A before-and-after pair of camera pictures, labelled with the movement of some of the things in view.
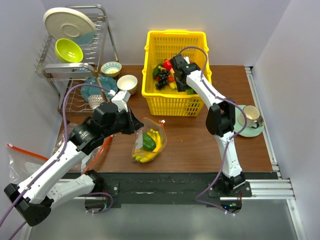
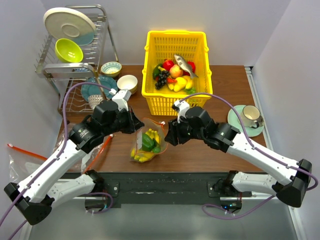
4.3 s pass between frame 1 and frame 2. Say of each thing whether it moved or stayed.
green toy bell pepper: stayed
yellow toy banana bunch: stayed
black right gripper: moved
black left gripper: stayed
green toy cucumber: moved
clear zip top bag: stayed
